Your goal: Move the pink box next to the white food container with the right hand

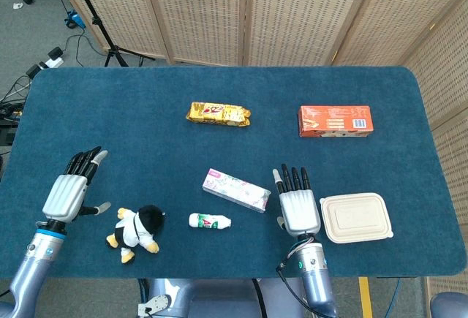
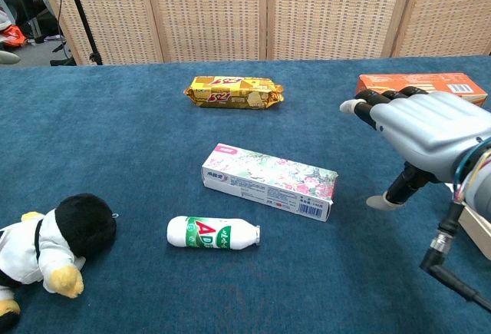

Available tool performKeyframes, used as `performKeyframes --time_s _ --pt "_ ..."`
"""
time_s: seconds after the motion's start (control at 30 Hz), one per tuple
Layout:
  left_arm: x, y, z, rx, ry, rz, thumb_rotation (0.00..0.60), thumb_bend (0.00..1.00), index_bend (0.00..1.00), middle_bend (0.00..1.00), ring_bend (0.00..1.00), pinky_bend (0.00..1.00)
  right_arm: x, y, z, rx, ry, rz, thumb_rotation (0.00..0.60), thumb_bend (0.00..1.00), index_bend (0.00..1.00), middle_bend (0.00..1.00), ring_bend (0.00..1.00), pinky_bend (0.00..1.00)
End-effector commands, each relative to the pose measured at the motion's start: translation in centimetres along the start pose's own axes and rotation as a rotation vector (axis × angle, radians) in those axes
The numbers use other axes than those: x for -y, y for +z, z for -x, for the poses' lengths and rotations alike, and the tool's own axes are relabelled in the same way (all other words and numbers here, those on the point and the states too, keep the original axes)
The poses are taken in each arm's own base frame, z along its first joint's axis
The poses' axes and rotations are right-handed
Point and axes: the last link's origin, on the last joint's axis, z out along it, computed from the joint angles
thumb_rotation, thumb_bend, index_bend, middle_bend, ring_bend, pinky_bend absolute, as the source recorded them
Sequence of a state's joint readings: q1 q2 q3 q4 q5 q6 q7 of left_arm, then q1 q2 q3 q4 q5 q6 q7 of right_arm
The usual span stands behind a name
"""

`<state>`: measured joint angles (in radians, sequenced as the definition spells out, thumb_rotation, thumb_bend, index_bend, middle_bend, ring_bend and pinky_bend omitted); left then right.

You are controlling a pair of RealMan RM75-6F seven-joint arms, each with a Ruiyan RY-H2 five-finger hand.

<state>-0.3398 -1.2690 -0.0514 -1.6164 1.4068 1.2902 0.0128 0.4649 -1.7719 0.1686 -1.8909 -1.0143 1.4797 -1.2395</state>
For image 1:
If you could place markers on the golden biscuit packet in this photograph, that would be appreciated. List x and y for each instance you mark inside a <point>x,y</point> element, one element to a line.
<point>218,114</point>

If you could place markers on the white green milk bottle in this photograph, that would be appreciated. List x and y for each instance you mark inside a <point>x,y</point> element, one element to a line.
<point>208,221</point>

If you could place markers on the wicker folding screen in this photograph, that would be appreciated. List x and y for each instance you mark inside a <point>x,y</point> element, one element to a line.
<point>201,11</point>

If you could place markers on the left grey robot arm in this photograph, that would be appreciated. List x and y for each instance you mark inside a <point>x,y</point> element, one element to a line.
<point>33,270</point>

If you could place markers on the penguin plush toy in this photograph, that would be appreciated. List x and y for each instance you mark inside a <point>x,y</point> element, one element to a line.
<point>129,230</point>

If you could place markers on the black tripod stand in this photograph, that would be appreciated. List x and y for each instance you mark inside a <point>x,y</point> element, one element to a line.
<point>111,55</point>

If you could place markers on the white power strip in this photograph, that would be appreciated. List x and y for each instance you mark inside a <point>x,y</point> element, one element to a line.
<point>52,63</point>

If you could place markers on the white paper scrap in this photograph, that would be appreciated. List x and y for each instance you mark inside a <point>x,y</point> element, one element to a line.
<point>17,6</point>

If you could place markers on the blue carpet table mat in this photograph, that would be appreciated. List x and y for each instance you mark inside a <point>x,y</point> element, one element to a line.
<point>164,150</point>

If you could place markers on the black power adapter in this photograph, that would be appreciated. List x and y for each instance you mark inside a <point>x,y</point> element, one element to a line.
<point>33,70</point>
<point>55,53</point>

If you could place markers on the grey robot torso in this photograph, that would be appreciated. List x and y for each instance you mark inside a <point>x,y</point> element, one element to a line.
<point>219,303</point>

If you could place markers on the blue tool on floor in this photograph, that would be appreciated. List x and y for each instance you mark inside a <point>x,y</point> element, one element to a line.
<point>75,19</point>

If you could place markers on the beige lidded food container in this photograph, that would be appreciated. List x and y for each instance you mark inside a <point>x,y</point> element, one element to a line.
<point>356,217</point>

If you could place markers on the floral toothpaste box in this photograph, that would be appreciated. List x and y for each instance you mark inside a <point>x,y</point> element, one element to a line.
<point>235,190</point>

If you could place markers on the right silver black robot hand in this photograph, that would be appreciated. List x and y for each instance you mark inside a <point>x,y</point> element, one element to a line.
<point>300,212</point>

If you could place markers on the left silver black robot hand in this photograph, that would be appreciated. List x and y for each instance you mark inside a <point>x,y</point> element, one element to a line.
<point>66,195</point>

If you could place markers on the orange cracker box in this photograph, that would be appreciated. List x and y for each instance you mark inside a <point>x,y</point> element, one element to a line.
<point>334,120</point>

